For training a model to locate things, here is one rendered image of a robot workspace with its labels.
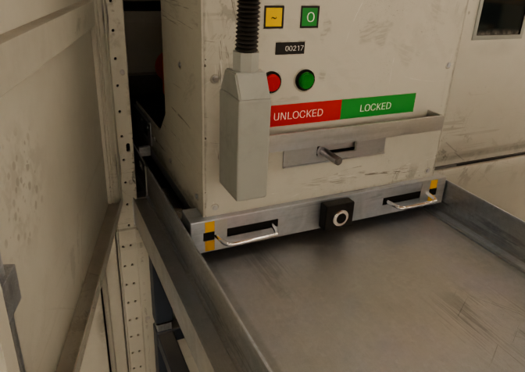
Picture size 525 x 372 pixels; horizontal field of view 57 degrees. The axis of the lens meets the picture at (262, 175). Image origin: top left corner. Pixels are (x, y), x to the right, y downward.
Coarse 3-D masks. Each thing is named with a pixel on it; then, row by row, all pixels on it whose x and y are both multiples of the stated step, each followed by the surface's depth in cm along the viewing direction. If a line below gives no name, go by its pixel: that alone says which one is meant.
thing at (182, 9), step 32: (160, 0) 83; (192, 0) 68; (192, 32) 70; (192, 64) 72; (192, 96) 74; (448, 96) 91; (192, 128) 76; (160, 160) 101; (192, 160) 79; (192, 192) 82
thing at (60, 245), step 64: (0, 0) 44; (64, 0) 66; (0, 64) 39; (64, 64) 66; (0, 128) 43; (64, 128) 65; (0, 192) 43; (64, 192) 64; (0, 256) 37; (64, 256) 64; (0, 320) 35; (64, 320) 63
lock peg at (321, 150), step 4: (320, 148) 82; (324, 148) 82; (328, 148) 83; (320, 152) 82; (324, 152) 81; (328, 152) 80; (332, 152) 80; (320, 156) 83; (324, 156) 81; (328, 156) 80; (332, 156) 79; (336, 156) 79; (332, 160) 79; (336, 160) 78; (340, 160) 78; (336, 164) 79
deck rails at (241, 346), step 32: (160, 192) 89; (448, 192) 98; (160, 224) 91; (448, 224) 95; (480, 224) 92; (512, 224) 85; (192, 256) 74; (512, 256) 85; (224, 320) 63; (256, 352) 53
